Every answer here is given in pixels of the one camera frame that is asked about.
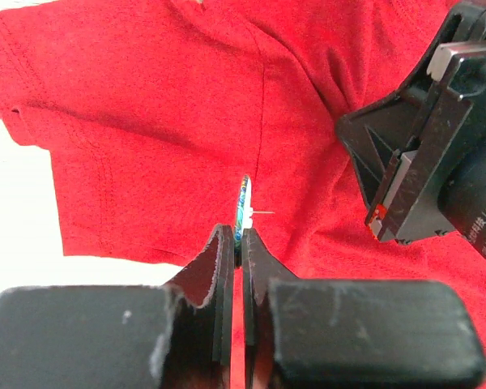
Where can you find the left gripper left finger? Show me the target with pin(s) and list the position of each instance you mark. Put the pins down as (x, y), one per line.
(177, 335)

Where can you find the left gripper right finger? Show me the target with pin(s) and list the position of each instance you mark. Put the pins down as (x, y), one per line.
(323, 333)

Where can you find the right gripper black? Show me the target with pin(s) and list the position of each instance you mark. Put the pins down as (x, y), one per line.
(419, 153)

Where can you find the red t-shirt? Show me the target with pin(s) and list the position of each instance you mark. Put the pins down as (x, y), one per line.
(153, 112)

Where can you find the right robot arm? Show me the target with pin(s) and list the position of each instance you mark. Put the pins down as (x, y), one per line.
(419, 154)

